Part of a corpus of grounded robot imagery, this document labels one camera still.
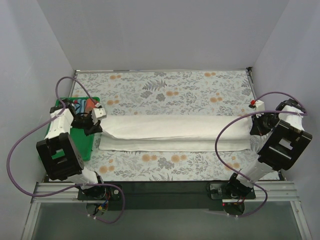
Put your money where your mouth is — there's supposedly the white towel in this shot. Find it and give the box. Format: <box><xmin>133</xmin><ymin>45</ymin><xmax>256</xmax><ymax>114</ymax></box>
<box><xmin>99</xmin><ymin>115</ymin><xmax>252</xmax><ymax>152</ymax></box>

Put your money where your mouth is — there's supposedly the aluminium frame rail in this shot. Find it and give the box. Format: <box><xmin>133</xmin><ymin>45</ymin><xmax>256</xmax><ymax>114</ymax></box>
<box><xmin>34</xmin><ymin>181</ymin><xmax>300</xmax><ymax>203</ymax></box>

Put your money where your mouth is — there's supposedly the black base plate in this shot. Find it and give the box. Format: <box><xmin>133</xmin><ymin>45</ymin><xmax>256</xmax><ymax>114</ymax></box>
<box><xmin>77</xmin><ymin>186</ymin><xmax>122</xmax><ymax>201</ymax></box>
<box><xmin>206</xmin><ymin>181</ymin><xmax>256</xmax><ymax>200</ymax></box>

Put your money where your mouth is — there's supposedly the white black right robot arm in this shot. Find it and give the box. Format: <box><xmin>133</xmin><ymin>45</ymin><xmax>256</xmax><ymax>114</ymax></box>
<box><xmin>224</xmin><ymin>98</ymin><xmax>313</xmax><ymax>198</ymax></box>

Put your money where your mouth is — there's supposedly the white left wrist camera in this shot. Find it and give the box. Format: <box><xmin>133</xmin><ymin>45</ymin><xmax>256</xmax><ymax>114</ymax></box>
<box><xmin>91</xmin><ymin>107</ymin><xmax>107</xmax><ymax>125</ymax></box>

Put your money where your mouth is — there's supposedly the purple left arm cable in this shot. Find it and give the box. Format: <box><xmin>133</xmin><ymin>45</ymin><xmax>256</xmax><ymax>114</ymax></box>
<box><xmin>5</xmin><ymin>76</ymin><xmax>125</xmax><ymax>224</ymax></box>

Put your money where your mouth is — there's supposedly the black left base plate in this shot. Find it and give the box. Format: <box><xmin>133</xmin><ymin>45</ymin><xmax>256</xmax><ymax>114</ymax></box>
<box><xmin>77</xmin><ymin>186</ymin><xmax>122</xmax><ymax>201</ymax></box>

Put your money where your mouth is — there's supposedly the green plastic tray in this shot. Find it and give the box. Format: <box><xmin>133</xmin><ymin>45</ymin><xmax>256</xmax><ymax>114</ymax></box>
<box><xmin>36</xmin><ymin>97</ymin><xmax>102</xmax><ymax>162</ymax></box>

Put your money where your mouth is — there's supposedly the orange rolled towel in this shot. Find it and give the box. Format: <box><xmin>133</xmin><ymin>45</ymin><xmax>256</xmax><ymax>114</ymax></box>
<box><xmin>83</xmin><ymin>98</ymin><xmax>98</xmax><ymax>114</ymax></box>

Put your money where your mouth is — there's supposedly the blue rolled towel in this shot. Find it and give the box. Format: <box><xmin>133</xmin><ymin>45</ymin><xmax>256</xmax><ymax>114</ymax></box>
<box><xmin>73</xmin><ymin>98</ymin><xmax>87</xmax><ymax>115</ymax></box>

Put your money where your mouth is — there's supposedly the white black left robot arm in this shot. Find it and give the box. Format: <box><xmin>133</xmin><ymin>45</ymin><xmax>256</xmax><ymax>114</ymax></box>
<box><xmin>36</xmin><ymin>98</ymin><xmax>107</xmax><ymax>200</ymax></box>

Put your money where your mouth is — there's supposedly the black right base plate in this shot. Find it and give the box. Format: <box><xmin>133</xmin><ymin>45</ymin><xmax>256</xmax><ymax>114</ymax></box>
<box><xmin>206</xmin><ymin>181</ymin><xmax>256</xmax><ymax>200</ymax></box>

